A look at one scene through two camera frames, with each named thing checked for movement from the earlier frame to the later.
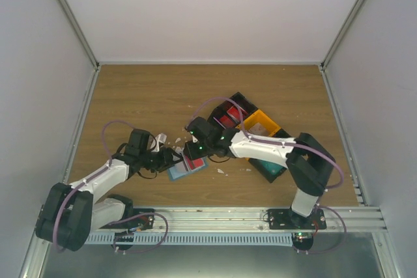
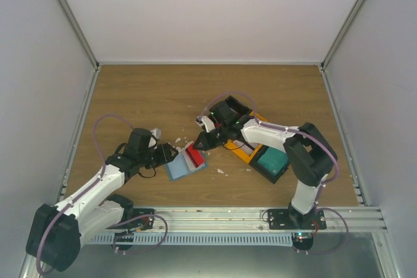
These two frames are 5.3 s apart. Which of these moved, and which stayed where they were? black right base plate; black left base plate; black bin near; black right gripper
Moved: black right gripper
Stayed: black bin near; black left base plate; black right base plate
